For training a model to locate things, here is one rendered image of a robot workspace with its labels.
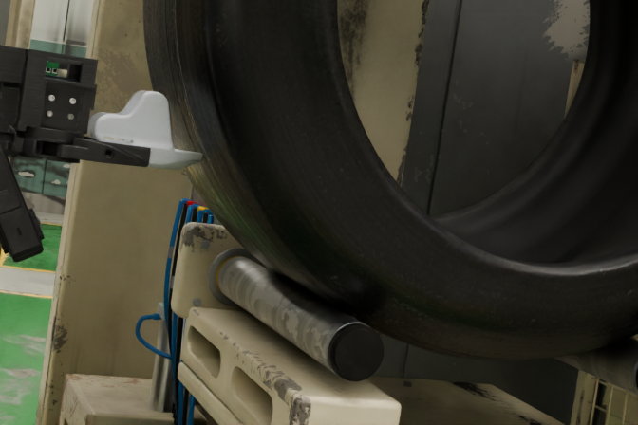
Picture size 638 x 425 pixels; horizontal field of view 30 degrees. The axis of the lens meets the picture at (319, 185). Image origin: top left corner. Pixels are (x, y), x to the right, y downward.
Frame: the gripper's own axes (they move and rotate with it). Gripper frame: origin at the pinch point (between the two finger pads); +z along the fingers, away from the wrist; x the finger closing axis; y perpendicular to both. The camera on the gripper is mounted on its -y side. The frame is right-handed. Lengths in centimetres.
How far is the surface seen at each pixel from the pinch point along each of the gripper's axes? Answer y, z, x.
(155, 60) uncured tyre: 8.2, -2.0, 7.7
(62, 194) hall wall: -84, 121, 901
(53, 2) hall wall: 72, 94, 905
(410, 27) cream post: 16.6, 29.0, 25.3
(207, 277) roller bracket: -12.4, 9.7, 22.9
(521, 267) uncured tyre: -4.0, 24.8, -13.0
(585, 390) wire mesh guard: -22, 59, 26
